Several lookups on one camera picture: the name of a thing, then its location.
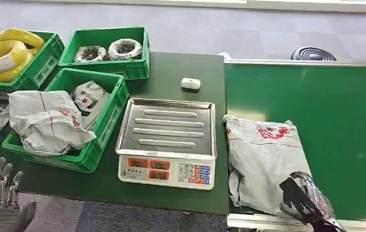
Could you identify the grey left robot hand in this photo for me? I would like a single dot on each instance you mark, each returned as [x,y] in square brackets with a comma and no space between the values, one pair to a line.
[0,211]

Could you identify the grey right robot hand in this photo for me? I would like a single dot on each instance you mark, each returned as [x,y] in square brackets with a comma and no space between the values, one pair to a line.
[301,200]

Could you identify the grey parcel bag red print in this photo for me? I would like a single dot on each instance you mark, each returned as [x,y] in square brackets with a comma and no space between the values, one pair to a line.
[263,160]

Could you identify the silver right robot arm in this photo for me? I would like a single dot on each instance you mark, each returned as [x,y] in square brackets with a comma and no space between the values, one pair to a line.
[337,227]

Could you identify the green conveyor belt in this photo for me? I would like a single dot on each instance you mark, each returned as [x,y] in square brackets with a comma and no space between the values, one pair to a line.
[339,128]

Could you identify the large grey parcel bag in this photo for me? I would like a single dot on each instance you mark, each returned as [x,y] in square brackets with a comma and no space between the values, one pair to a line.
[42,121]

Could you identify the green crate with parcels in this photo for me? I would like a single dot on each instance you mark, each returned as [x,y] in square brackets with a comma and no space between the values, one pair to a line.
[106,128]

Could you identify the black spiral floor object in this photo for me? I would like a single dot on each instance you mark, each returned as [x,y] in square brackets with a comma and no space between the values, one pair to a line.
[312,54]

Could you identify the green crate with yellow coils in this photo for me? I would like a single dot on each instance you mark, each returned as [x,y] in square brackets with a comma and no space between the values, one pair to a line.
[39,69]

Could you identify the grey parcel bag black print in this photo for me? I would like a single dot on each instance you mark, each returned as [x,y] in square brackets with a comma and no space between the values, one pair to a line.
[96,96]

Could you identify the white electronic weighing scale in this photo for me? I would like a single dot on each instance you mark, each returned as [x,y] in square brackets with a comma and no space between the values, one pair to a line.
[167,131]

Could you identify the small white oval device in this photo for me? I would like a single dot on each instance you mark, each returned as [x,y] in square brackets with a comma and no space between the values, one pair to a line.
[190,83]

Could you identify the green crate with wrapped coils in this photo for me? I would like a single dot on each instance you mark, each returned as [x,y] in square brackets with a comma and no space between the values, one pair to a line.
[106,69]

